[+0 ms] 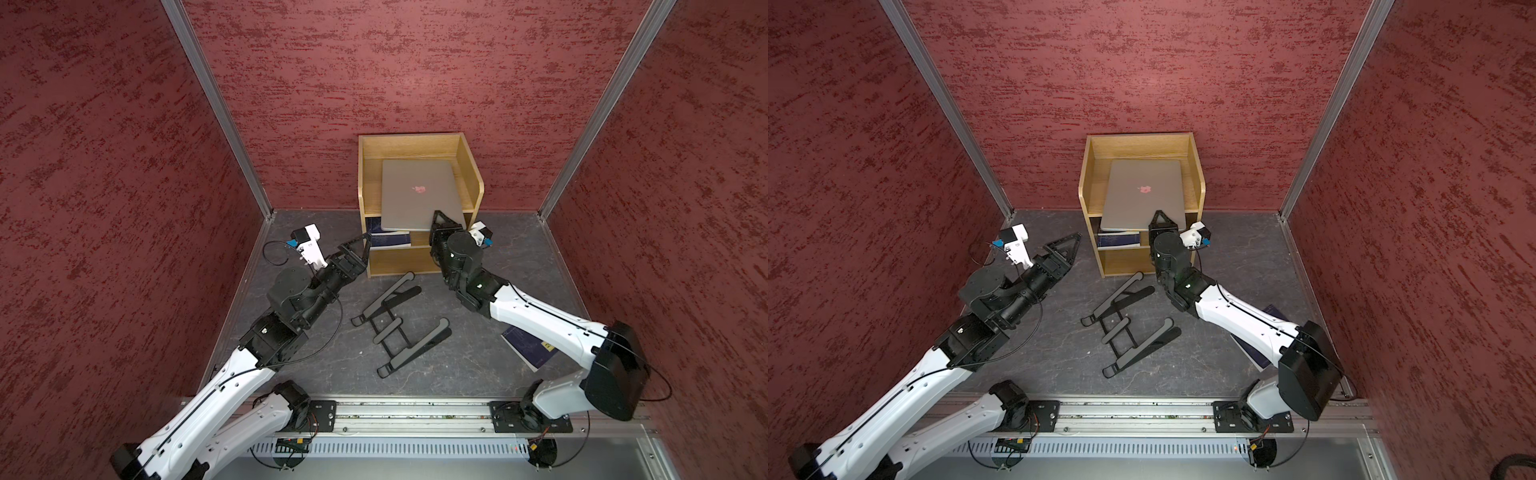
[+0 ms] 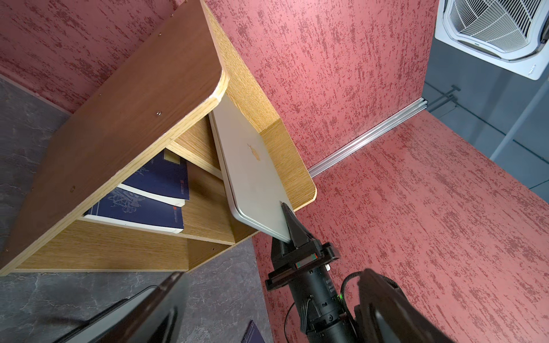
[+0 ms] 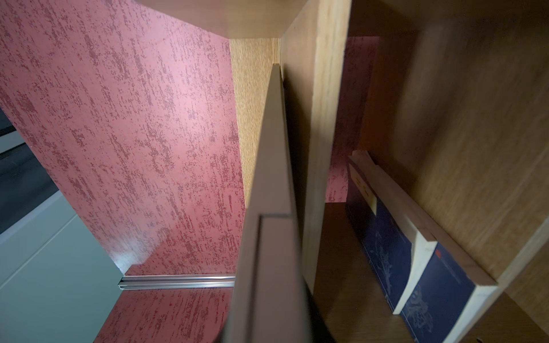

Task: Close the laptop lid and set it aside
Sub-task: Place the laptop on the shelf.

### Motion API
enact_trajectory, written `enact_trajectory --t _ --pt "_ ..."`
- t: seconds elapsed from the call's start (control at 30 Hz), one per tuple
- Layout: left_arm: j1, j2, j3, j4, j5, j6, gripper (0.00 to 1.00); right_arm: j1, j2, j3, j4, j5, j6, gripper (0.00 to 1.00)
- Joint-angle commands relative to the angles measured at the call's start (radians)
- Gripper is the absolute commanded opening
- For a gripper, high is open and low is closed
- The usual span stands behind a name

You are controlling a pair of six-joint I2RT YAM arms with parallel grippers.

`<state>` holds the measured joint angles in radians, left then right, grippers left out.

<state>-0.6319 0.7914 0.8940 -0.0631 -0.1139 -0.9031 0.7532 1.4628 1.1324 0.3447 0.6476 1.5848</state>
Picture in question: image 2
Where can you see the lower blue book in shelf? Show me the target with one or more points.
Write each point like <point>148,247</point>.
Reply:
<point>126,209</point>

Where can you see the aluminium corner post right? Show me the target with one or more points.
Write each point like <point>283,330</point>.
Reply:
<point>364,139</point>

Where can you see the blue book on table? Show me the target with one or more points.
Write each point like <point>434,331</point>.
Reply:
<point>252,334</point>

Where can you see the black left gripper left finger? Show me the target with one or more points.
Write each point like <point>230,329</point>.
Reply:
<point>153,315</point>

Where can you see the wooden bookshelf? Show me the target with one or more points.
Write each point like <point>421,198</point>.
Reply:
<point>158,99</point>

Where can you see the blue book in shelf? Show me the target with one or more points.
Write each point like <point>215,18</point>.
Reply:
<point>164,178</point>
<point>126,209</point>

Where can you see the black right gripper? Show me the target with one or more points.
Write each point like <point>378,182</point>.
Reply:
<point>290,262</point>

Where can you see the silver laptop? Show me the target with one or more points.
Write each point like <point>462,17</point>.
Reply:
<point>254,189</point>

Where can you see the upper blue book in shelf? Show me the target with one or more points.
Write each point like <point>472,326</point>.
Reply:
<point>164,178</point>

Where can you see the white ceiling air conditioner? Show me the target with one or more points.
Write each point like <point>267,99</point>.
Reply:
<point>511,34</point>

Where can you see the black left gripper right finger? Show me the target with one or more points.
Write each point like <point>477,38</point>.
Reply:
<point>385,315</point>

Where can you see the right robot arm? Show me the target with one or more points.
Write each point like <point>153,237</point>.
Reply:
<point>321,312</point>

